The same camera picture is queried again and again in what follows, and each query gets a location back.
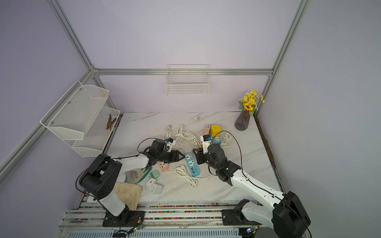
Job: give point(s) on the yellow cube socket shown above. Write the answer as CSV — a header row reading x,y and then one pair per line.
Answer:
x,y
215,130

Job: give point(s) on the grey white plug adapter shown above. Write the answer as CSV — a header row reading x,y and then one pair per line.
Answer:
x,y
156,188

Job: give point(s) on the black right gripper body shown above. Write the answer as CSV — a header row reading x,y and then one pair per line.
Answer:
x,y
206,158

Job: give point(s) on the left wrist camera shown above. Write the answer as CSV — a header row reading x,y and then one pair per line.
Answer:
x,y
170,143

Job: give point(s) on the brown sticks on shelf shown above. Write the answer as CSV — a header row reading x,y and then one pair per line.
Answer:
x,y
110,122

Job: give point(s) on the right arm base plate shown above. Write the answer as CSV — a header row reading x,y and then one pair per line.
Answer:
x,y
232,217

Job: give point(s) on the aluminium frame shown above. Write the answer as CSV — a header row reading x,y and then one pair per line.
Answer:
x,y
39,63

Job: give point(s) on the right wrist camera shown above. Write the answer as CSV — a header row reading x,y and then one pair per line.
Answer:
x,y
206,141

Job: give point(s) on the white mesh two-tier shelf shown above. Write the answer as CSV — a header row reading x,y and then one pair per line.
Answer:
x,y
80,118

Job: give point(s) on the pink power strip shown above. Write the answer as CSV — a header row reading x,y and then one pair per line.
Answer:
x,y
206,131

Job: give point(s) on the teal power strip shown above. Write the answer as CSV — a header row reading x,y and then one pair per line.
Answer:
x,y
216,140

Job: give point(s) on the green coated work glove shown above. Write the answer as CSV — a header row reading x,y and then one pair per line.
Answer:
x,y
137,175

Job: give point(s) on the white wire wall basket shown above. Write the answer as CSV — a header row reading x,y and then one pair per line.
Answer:
x,y
187,79

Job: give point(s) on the pink plug adapter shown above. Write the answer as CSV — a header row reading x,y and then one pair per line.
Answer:
x,y
163,166

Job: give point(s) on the yellow artificial flower bouquet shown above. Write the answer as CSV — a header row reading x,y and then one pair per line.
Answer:
x,y
251,101

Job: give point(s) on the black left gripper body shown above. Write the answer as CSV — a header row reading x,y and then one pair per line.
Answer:
x,y
167,157

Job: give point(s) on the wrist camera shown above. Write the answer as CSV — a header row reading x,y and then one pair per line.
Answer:
x,y
170,143
206,141

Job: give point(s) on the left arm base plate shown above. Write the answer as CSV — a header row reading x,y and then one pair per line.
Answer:
x,y
125,219

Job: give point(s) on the beige cloth glove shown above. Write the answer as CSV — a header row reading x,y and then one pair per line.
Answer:
x,y
129,194

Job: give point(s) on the white USB charger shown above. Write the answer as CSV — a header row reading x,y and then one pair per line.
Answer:
x,y
150,183

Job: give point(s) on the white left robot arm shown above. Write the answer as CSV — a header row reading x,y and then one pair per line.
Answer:
x,y
100,177

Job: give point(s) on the green plug adapter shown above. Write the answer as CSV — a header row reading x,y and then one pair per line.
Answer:
x,y
155,174

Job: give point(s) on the purple ribbed glass vase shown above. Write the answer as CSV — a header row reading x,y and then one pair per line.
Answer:
x,y
242,121

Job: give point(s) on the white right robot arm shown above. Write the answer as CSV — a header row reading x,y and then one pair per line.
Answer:
x,y
283,212

